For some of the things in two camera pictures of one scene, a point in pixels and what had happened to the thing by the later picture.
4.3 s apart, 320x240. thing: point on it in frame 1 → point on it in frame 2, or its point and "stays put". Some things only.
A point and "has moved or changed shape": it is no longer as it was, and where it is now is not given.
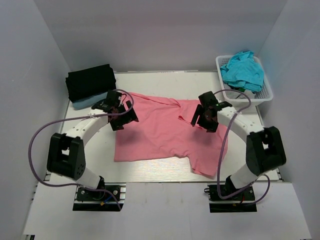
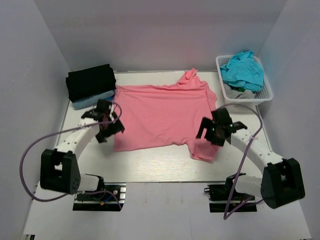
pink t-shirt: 164,128 has moved or changed shape
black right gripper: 212,127 → 206,123
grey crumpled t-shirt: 231,93 stays put
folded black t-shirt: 85,83 stays put
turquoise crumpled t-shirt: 242,71 stays put
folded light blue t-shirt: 89,102 stays put
